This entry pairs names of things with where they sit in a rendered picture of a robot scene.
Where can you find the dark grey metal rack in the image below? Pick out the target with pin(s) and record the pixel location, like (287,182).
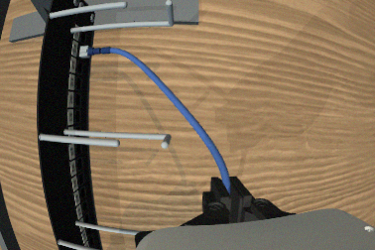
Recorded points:
(63,101)

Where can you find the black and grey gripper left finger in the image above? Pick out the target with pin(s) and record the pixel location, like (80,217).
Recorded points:
(215,205)

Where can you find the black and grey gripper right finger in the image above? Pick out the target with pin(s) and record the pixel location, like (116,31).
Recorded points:
(243,209)

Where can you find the blue network cable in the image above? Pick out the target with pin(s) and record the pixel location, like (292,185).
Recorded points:
(183,110)

